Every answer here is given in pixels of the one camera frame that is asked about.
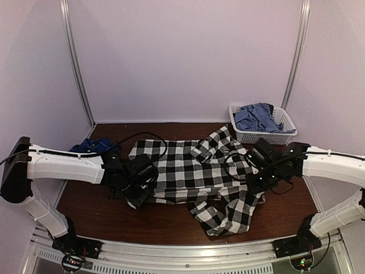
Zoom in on white plastic laundry basket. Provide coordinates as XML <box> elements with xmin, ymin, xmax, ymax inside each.
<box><xmin>228</xmin><ymin>104</ymin><xmax>298</xmax><ymax>145</ymax></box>

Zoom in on blue plaid shirt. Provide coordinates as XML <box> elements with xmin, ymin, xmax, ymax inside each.
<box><xmin>70</xmin><ymin>138</ymin><xmax>120</xmax><ymax>156</ymax></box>

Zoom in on black white checked shirt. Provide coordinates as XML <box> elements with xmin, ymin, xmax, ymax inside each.
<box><xmin>128</xmin><ymin>125</ymin><xmax>263</xmax><ymax>236</ymax></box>

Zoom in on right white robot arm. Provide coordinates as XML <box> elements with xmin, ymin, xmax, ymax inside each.
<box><xmin>246</xmin><ymin>138</ymin><xmax>364</xmax><ymax>252</ymax></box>

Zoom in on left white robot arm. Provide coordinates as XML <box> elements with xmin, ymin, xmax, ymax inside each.
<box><xmin>1</xmin><ymin>136</ymin><xmax>159</xmax><ymax>253</ymax></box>

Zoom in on light blue checked shirt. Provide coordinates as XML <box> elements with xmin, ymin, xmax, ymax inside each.
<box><xmin>234</xmin><ymin>103</ymin><xmax>296</xmax><ymax>134</ymax></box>

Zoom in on right circuit board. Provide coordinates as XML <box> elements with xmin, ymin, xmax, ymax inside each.
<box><xmin>290</xmin><ymin>256</ymin><xmax>314</xmax><ymax>272</ymax></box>

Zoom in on circuit board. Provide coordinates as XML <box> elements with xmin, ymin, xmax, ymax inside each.
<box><xmin>61</xmin><ymin>255</ymin><xmax>86</xmax><ymax>272</ymax></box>
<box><xmin>290</xmin><ymin>256</ymin><xmax>314</xmax><ymax>272</ymax></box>

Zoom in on left circuit board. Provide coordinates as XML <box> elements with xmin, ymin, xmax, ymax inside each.
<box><xmin>61</xmin><ymin>255</ymin><xmax>86</xmax><ymax>272</ymax></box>

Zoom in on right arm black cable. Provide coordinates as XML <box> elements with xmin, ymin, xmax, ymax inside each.
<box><xmin>222</xmin><ymin>152</ymin><xmax>294</xmax><ymax>195</ymax></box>

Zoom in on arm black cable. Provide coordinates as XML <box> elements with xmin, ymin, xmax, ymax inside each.
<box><xmin>116</xmin><ymin>131</ymin><xmax>168</xmax><ymax>169</ymax></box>
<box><xmin>222</xmin><ymin>152</ymin><xmax>294</xmax><ymax>195</ymax></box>

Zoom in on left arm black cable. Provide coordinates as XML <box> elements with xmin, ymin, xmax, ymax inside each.
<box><xmin>116</xmin><ymin>131</ymin><xmax>168</xmax><ymax>169</ymax></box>

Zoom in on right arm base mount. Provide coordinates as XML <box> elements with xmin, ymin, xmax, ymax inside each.
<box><xmin>273</xmin><ymin>236</ymin><xmax>322</xmax><ymax>259</ymax></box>

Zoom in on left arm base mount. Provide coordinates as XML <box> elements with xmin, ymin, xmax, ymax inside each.
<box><xmin>52</xmin><ymin>237</ymin><xmax>102</xmax><ymax>259</ymax></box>

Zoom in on aluminium front rail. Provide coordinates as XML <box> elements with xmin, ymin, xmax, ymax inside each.
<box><xmin>20</xmin><ymin>226</ymin><xmax>354</xmax><ymax>273</ymax></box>

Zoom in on right aluminium frame post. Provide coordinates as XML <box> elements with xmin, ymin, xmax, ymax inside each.
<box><xmin>281</xmin><ymin>0</ymin><xmax>311</xmax><ymax>110</ymax></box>

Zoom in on aluminium frame post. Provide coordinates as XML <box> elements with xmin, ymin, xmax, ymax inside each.
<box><xmin>281</xmin><ymin>0</ymin><xmax>311</xmax><ymax>110</ymax></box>
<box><xmin>59</xmin><ymin>0</ymin><xmax>96</xmax><ymax>128</ymax></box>

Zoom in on left aluminium frame post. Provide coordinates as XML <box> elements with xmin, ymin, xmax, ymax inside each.
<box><xmin>59</xmin><ymin>0</ymin><xmax>96</xmax><ymax>128</ymax></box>

